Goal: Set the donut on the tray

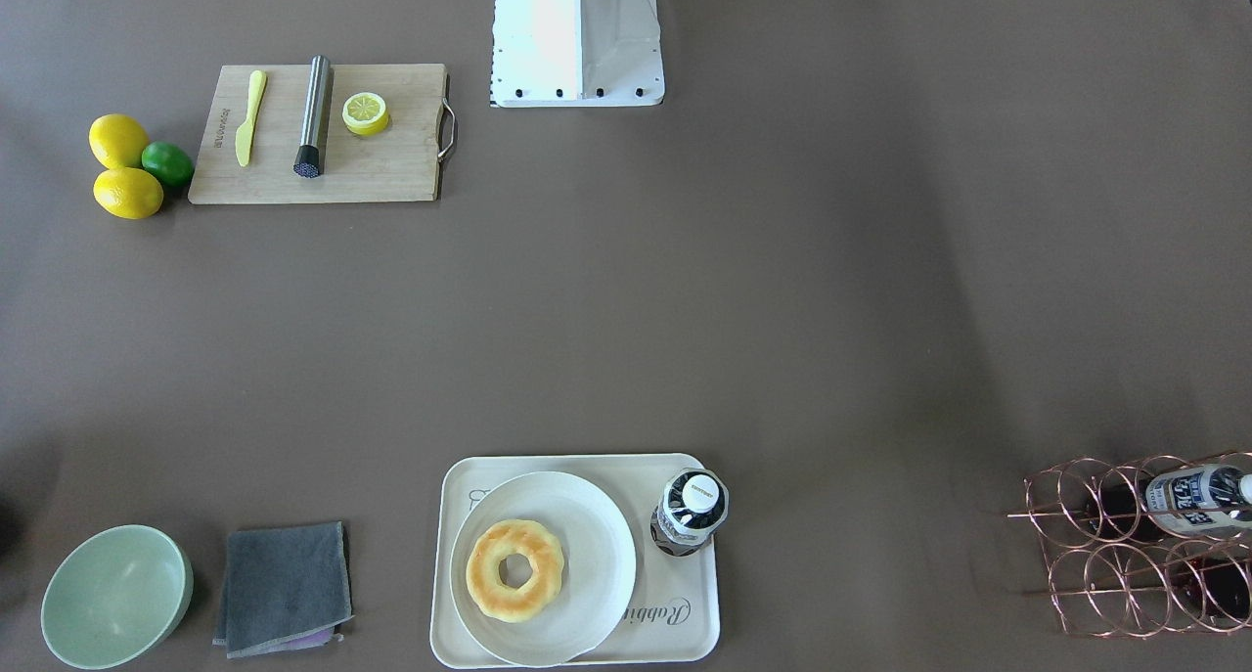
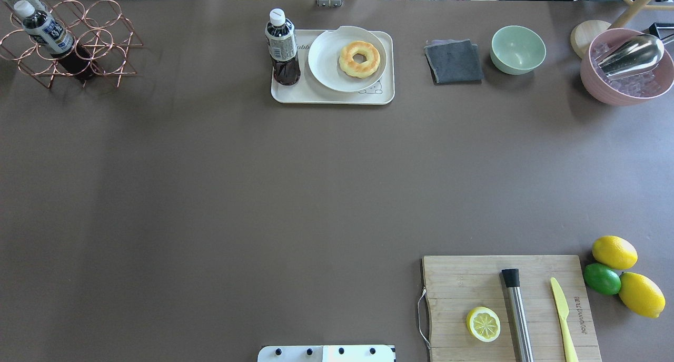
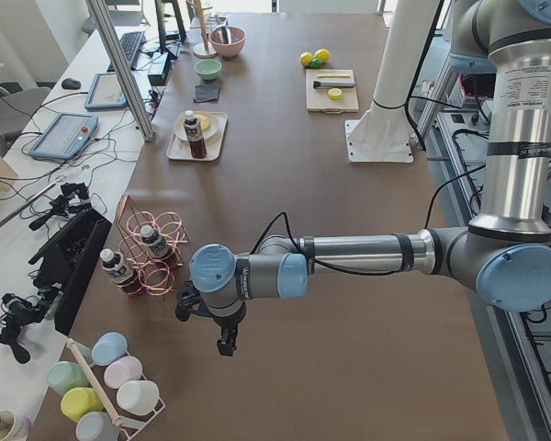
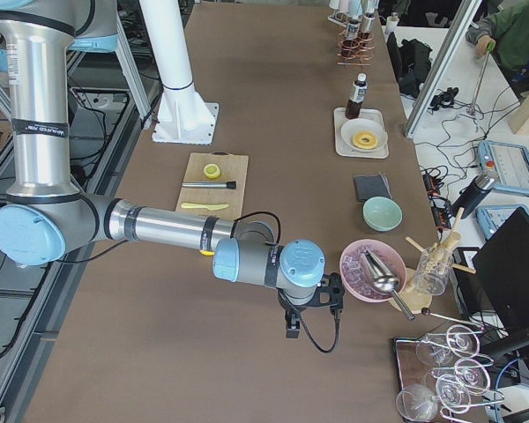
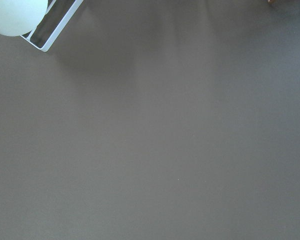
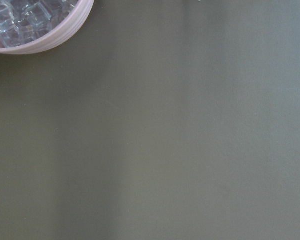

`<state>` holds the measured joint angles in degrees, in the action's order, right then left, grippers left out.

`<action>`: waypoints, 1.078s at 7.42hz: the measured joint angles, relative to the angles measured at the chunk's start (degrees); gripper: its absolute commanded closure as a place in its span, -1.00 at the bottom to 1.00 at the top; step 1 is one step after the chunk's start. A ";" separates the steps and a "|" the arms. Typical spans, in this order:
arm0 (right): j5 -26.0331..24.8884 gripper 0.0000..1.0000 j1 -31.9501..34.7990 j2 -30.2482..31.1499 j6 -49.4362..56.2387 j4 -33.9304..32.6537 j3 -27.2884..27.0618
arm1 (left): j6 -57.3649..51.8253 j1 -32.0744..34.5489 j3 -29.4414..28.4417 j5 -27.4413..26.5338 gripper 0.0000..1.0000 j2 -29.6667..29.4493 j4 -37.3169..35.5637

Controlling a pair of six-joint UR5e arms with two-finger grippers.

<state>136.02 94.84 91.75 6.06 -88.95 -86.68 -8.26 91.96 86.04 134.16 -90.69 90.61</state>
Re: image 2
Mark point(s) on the copper wire bottle rack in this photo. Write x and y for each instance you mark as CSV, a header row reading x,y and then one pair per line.
x,y
96,41

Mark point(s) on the green lime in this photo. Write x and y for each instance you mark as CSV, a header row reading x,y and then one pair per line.
x,y
602,279

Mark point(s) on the wooden mug tree stand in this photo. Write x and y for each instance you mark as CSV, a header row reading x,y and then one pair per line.
x,y
584,33

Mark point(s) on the wooden cutting board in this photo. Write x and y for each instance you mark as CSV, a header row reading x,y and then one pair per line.
x,y
456,284

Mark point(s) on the mint green bowl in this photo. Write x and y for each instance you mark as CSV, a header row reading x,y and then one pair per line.
x,y
516,50

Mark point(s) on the yellow lemon far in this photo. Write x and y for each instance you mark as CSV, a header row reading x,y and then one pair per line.
x,y
614,252

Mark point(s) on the half lemon slice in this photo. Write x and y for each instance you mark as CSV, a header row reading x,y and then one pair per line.
x,y
484,324

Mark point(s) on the dark tea bottle on tray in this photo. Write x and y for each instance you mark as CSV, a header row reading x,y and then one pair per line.
x,y
282,47

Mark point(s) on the tea bottle in rack front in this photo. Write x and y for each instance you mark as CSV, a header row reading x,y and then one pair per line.
x,y
50,38

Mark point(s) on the steel ice scoop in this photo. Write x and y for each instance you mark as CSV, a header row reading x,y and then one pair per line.
x,y
639,54

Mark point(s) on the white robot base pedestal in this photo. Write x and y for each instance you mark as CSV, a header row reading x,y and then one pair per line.
x,y
360,352

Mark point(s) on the grey folded cloth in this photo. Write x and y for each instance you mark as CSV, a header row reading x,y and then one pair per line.
x,y
454,61

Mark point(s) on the pink ice bowl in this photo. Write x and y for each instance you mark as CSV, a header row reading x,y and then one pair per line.
x,y
626,91

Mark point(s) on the yellow lemon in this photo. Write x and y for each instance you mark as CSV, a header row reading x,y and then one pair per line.
x,y
614,252
641,295

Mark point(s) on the beige rabbit tray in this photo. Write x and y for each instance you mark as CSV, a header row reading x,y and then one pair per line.
x,y
309,91

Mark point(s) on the white round plate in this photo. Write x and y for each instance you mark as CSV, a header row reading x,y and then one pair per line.
x,y
323,59

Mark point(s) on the yellow lemon near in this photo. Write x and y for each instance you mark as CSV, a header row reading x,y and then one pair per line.
x,y
641,295

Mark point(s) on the yellow plastic knife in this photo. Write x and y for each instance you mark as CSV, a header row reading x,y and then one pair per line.
x,y
563,312

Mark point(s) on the glazed yellow donut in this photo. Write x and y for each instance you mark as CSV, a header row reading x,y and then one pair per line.
x,y
359,59

